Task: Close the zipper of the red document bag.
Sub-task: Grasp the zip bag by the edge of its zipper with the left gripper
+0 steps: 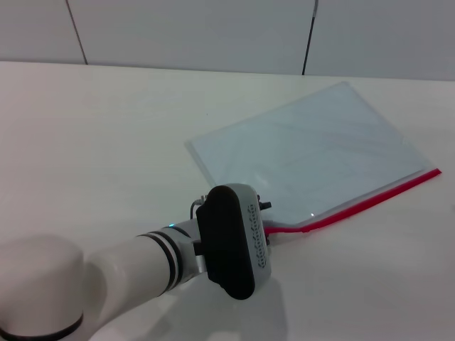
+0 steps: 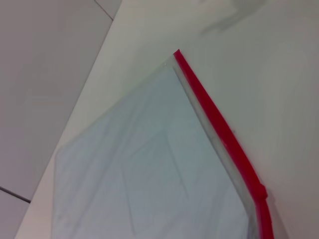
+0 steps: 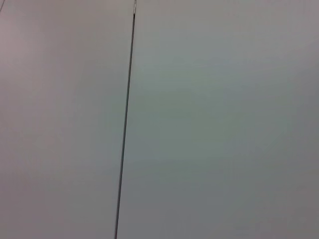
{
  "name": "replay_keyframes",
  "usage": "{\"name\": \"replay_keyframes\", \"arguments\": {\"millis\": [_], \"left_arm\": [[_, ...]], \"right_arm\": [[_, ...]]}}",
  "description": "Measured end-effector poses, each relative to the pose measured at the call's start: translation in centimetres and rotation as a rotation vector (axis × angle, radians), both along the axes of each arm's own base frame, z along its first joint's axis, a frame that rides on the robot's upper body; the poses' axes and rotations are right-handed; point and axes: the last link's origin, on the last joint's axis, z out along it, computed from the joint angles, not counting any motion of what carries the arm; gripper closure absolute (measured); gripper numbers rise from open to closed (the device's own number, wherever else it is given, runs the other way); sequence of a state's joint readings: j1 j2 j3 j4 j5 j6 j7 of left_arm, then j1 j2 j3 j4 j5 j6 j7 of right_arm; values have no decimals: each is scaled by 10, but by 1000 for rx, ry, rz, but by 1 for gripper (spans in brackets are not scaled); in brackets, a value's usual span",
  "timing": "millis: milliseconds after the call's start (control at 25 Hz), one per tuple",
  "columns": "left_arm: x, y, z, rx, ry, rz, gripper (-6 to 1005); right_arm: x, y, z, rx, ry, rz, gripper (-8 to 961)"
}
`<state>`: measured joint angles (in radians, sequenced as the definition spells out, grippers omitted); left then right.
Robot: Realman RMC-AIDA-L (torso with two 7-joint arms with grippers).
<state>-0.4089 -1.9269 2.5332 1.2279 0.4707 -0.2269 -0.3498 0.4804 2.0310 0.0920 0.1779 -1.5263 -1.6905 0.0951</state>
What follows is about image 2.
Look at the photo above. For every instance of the clear document bag red zipper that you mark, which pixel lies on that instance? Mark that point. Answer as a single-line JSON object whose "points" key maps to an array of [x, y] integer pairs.
{"points": [[149, 161]]}

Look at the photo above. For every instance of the red zipper slider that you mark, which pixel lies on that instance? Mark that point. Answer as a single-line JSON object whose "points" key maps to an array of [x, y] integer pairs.
{"points": [[260, 193]]}

